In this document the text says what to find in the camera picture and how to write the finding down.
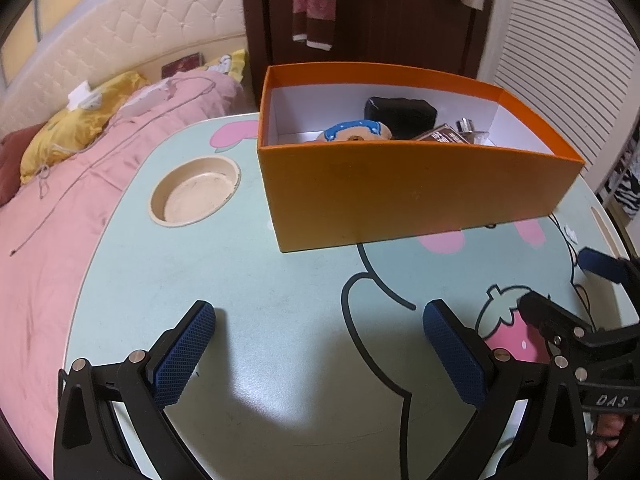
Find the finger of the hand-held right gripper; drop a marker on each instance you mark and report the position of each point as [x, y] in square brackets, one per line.
[550, 317]
[597, 262]

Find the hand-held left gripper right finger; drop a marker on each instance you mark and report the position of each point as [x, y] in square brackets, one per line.
[455, 355]

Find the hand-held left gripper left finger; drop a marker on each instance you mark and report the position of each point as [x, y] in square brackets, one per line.
[185, 355]

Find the orange cardboard box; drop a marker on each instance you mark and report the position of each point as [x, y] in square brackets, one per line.
[400, 190]

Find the brown card box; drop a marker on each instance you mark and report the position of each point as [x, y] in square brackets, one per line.
[442, 136]

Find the bear plush with blue cap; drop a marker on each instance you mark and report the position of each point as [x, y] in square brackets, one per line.
[350, 132]

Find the black pouch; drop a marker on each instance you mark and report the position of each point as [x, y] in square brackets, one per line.
[400, 115]

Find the person's right hand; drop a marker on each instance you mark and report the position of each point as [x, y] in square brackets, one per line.
[609, 432]

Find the zebra striped cloth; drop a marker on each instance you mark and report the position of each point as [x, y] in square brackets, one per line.
[625, 185]

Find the beige round cup holder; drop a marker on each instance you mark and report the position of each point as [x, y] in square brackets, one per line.
[192, 195]

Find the pink blanket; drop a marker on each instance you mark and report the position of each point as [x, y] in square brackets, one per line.
[50, 260]

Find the white louvered door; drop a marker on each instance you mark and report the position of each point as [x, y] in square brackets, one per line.
[565, 50]

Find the white cloth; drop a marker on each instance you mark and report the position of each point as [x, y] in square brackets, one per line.
[145, 102]

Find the dark red pillow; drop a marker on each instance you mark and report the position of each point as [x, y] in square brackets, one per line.
[15, 160]

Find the white tissue pack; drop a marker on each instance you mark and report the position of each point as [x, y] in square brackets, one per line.
[82, 96]

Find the yellow white printed pillow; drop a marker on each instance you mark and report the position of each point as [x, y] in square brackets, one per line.
[227, 65]

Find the dark wooden door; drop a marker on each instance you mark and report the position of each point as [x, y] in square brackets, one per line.
[380, 20]

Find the cream tufted headboard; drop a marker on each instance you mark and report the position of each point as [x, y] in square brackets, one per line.
[165, 15]

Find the striped maroon pink scarf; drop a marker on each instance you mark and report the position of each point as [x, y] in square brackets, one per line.
[315, 5]

